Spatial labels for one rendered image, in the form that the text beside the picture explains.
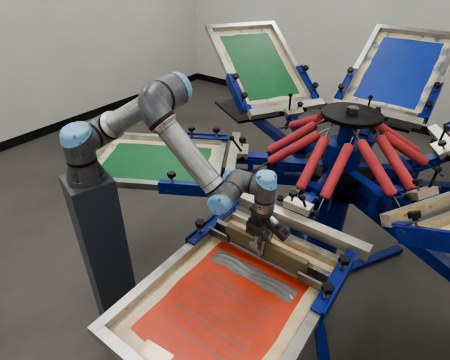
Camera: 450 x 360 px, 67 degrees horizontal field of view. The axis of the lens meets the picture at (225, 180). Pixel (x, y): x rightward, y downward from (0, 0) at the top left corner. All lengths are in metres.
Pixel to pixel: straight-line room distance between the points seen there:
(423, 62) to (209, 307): 2.26
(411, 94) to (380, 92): 0.19
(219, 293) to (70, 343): 1.37
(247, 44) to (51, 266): 2.23
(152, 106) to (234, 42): 1.72
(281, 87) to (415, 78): 0.91
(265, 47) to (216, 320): 2.09
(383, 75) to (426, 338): 1.77
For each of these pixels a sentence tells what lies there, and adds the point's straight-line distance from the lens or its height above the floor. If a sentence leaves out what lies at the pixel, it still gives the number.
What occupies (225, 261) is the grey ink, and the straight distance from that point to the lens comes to 1.41.
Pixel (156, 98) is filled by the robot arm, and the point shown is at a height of 1.61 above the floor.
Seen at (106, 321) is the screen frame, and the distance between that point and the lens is 1.26.
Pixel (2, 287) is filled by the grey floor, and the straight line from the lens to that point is 2.98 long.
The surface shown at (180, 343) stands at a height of 0.96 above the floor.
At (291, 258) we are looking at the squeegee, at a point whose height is 1.05.
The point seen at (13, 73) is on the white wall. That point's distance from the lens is 4.74.
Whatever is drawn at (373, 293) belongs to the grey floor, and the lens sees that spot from 2.76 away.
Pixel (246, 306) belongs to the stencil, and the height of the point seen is 0.96.
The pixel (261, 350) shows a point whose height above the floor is 0.96.
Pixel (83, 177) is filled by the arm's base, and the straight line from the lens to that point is 1.46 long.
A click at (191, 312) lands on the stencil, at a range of 1.27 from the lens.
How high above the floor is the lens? 1.99
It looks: 33 degrees down
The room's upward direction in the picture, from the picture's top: 1 degrees clockwise
